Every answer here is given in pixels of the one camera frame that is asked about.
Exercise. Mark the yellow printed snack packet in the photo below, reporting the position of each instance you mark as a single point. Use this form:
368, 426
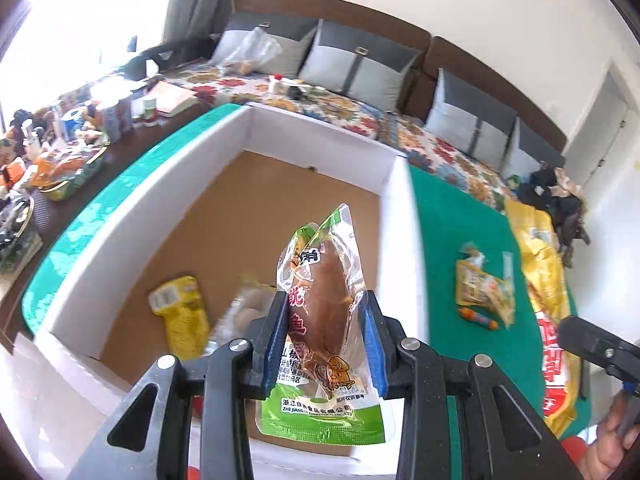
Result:
472, 282

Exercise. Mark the floral bedsheet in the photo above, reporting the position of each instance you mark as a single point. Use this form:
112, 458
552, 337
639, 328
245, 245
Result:
360, 115

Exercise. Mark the clear plastic bag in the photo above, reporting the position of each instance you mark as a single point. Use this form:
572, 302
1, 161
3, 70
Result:
250, 50

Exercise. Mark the small green label jar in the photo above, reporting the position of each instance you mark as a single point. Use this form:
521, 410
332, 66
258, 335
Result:
150, 112

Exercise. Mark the small red sausage stick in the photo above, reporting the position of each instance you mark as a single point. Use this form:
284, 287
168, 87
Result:
477, 319

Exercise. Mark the dark wooden chair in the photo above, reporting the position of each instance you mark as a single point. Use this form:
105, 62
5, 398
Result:
165, 57

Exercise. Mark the small yellow snack packet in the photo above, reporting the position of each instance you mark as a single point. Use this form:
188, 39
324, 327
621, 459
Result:
180, 315

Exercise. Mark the long clear tube packet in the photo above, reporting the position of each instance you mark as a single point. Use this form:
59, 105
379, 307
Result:
508, 267

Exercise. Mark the brown padded headboard panel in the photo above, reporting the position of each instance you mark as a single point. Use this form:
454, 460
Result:
500, 75
350, 12

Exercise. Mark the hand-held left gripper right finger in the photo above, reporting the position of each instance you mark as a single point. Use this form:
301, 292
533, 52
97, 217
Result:
375, 350

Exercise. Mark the tray of orange packets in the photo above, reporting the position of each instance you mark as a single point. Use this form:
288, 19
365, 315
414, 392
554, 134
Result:
70, 170

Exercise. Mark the white bottle red cap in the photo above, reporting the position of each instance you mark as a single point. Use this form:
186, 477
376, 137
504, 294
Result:
275, 85

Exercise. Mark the pale closed book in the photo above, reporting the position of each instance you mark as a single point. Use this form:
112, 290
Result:
170, 97

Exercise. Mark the person's right hand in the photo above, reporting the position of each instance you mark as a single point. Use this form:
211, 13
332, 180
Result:
605, 455

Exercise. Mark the blue white roll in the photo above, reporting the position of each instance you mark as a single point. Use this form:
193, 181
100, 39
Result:
72, 121

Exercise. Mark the grey two-tone pillow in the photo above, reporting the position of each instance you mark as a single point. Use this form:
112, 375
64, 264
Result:
365, 65
530, 150
465, 115
295, 47

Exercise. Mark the white yellow snack packet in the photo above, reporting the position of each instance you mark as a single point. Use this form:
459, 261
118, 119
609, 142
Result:
500, 305

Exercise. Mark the bright window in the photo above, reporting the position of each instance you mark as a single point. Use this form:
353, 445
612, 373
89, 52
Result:
75, 25

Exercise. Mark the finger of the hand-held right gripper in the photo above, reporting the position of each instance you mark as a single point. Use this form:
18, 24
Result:
580, 335

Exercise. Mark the grey curtain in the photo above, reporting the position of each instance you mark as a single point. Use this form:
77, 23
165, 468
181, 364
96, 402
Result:
200, 0

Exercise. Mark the orange red cloth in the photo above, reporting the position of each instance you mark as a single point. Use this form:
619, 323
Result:
574, 446

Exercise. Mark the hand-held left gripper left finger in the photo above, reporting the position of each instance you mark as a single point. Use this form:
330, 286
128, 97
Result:
277, 345

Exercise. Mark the beige patterned cloth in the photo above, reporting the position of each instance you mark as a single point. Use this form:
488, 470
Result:
565, 180

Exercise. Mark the green blanket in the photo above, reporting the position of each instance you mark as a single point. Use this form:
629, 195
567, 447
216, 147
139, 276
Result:
450, 220

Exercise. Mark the brown bag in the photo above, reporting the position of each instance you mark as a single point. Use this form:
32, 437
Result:
572, 230

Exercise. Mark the squid snack packet green label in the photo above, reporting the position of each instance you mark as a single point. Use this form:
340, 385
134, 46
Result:
320, 285

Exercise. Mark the large yellow snack bag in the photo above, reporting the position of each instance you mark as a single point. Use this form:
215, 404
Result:
545, 270

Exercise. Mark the white door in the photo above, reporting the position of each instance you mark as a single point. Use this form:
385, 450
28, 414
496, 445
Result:
602, 125

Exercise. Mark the large clear snack packet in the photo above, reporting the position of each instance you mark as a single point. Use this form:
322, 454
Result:
245, 310

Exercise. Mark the small clear candy packet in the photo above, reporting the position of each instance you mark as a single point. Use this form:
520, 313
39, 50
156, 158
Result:
474, 254

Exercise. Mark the white cardboard box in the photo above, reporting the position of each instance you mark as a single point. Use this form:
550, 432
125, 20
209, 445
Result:
325, 140

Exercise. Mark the dark tray of items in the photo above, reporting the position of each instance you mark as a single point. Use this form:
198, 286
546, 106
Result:
17, 235

